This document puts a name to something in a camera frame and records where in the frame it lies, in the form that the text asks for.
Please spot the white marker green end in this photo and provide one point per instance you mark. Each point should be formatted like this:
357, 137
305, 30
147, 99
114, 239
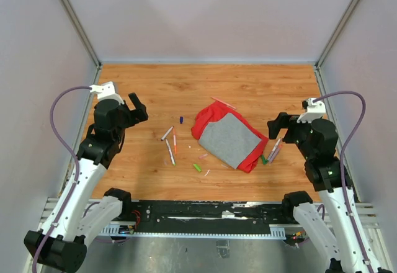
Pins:
170, 153

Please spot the white slotted cable duct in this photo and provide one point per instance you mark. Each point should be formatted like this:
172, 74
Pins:
223, 230

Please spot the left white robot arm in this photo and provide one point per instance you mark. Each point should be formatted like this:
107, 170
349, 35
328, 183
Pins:
63, 239

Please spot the white marker blue end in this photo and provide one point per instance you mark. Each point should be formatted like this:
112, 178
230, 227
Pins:
167, 133

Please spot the orange white pen right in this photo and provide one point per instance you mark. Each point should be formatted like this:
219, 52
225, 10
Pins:
274, 149

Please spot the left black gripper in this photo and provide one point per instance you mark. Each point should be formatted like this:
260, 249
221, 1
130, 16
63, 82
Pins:
135, 115

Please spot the red and grey cloth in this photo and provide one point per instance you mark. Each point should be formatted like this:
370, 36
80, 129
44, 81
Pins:
227, 135

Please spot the orange highlighter pen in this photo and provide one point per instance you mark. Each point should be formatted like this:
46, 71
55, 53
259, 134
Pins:
174, 140

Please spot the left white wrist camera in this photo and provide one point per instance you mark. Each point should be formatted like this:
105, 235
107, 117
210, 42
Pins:
106, 91

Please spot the purple pen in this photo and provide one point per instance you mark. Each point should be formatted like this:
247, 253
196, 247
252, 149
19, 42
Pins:
275, 153

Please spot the light green pen cap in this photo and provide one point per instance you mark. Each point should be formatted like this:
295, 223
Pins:
197, 167

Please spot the dark green pen cap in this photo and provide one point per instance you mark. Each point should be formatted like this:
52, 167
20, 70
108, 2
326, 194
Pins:
263, 159

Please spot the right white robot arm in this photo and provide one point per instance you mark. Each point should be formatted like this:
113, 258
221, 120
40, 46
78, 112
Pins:
342, 246

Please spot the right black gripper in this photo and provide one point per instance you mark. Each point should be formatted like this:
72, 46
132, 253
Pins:
282, 121

